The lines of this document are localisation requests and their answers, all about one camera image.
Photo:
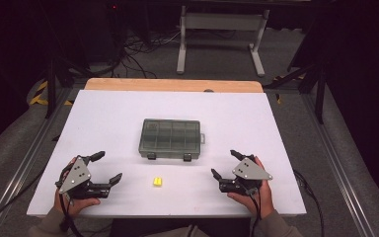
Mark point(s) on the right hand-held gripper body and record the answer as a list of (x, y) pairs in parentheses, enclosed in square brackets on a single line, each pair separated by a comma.
[(248, 173)]

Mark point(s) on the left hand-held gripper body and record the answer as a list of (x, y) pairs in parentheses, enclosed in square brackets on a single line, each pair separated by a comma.
[(75, 179)]

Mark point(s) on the small yellow block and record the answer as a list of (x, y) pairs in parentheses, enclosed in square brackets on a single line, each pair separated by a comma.
[(158, 182)]

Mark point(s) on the grey compartment storage box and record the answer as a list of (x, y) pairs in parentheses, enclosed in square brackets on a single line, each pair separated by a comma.
[(171, 138)]

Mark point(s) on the person's left hand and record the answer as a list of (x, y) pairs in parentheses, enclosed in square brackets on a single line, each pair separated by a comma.
[(79, 206)]

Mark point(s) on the person's right hand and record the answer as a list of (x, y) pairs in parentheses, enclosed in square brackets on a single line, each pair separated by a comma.
[(264, 201)]

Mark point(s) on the white board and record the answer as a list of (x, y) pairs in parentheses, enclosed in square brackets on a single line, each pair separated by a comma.
[(112, 115)]

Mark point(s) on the person's legs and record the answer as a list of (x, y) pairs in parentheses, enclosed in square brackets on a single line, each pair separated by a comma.
[(144, 228)]

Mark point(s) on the black tripod stand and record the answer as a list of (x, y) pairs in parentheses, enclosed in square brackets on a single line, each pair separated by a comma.
[(50, 92)]

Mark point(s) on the yellow black floor tape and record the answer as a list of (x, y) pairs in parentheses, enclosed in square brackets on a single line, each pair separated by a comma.
[(37, 98)]

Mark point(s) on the black metal stand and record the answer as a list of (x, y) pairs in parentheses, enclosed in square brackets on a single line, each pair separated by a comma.
[(320, 98)]

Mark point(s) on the aluminium floor rail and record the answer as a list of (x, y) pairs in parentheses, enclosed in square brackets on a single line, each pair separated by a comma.
[(23, 164), (339, 177)]

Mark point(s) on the white metal stand frame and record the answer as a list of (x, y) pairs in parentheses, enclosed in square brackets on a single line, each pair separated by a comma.
[(223, 21)]

